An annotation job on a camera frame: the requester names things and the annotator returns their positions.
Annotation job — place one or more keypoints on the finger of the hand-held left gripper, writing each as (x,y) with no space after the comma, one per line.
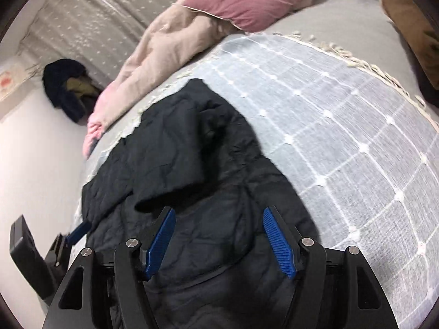
(79,231)

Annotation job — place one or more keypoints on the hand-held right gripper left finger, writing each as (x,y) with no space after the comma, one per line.
(160,245)

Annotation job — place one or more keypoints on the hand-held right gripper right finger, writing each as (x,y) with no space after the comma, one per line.
(279,246)

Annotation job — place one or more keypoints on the dark navy quilted jacket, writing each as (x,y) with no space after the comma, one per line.
(192,164)

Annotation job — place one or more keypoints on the white checked blanket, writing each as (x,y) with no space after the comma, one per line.
(343,137)

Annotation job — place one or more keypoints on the olive hanging garment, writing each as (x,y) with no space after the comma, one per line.
(82,87)

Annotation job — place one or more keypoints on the dark blue hanging garment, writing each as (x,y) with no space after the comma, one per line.
(60,75)

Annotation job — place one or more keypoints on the pale pink duvet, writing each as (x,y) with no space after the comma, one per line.
(154,54)

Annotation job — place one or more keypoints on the grey star print curtain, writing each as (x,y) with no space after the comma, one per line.
(103,17)

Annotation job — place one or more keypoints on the brown cushion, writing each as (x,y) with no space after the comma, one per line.
(411,31)

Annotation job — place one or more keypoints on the wall poster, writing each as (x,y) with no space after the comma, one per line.
(7,82)

